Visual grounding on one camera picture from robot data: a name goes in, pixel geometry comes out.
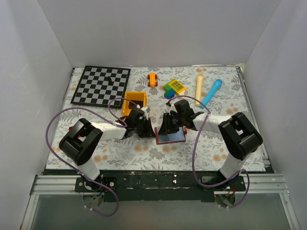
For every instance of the floral table mat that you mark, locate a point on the floral table mat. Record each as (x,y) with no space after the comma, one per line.
(135,154)

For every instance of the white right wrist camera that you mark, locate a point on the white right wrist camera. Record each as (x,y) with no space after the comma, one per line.
(173,110)

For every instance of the black front table rail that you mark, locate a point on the black front table rail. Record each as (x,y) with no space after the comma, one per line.
(150,186)

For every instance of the orange toy car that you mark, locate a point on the orange toy car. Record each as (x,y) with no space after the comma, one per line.
(152,77)

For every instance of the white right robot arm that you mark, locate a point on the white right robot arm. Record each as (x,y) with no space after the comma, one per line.
(240,136)

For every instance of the blue toy microphone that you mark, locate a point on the blue toy microphone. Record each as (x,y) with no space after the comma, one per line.
(215,87)

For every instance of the black white chessboard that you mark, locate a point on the black white chessboard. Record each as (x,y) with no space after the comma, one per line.
(94,89)

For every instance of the red leather card holder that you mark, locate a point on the red leather card holder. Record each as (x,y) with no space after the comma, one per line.
(178,137)

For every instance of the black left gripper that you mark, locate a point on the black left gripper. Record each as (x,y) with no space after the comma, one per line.
(149,132)

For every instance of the yellow plastic bin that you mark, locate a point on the yellow plastic bin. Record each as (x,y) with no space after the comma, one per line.
(139,98)

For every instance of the cream toy microphone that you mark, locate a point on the cream toy microphone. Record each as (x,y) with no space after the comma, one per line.
(199,82)

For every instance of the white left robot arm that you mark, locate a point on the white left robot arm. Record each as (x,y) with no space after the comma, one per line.
(82,139)

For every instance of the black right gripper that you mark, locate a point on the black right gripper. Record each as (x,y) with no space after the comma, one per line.
(166,126)

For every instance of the colourful toy block house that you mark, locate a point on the colourful toy block house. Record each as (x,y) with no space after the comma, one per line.
(173,88)

